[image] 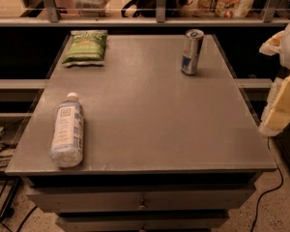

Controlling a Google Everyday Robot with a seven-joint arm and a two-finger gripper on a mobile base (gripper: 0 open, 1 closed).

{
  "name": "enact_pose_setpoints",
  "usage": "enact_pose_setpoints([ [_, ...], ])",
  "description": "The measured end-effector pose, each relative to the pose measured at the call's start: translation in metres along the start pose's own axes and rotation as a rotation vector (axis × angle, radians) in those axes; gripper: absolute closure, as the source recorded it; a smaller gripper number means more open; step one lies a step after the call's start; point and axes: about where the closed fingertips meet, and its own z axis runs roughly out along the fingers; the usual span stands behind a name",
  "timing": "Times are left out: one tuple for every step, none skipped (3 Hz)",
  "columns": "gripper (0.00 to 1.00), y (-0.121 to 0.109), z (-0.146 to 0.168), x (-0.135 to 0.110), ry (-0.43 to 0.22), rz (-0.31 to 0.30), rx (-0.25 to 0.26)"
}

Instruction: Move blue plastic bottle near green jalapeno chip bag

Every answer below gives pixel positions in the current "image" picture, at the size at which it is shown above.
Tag grey drawer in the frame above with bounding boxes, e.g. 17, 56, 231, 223
56, 212, 229, 232
27, 185, 255, 213

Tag metal shelf rail frame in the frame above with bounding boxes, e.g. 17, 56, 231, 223
0, 0, 290, 28

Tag black bag on shelf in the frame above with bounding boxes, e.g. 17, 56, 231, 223
121, 0, 157, 17

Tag silver blue energy drink can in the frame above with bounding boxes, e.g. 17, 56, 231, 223
181, 29, 204, 75

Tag clear plastic container on shelf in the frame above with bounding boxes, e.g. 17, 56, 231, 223
73, 0, 110, 17

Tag black cable on right floor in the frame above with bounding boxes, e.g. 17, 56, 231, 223
249, 137, 285, 232

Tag grey lower drawer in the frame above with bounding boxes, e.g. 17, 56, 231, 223
56, 212, 229, 232

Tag green jalapeno chip bag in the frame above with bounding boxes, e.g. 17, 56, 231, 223
62, 30, 108, 66

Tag black cables on left floor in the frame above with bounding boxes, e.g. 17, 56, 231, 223
0, 119, 39, 232

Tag grey upper drawer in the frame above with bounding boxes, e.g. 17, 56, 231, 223
27, 185, 255, 213

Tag blue plastic water bottle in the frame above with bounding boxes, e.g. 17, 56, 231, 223
50, 93, 84, 168

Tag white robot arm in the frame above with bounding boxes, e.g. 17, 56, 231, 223
259, 22, 290, 137

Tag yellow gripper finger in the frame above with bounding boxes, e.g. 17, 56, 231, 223
259, 75, 290, 137
259, 31, 284, 56

